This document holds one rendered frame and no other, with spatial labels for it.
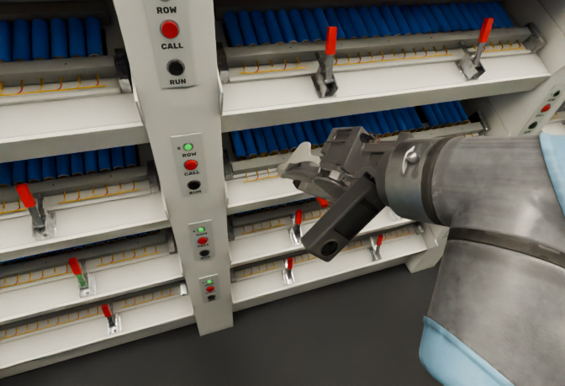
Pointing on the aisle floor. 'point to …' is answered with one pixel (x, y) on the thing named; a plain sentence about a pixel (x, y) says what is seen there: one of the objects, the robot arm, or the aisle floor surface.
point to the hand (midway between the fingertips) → (288, 180)
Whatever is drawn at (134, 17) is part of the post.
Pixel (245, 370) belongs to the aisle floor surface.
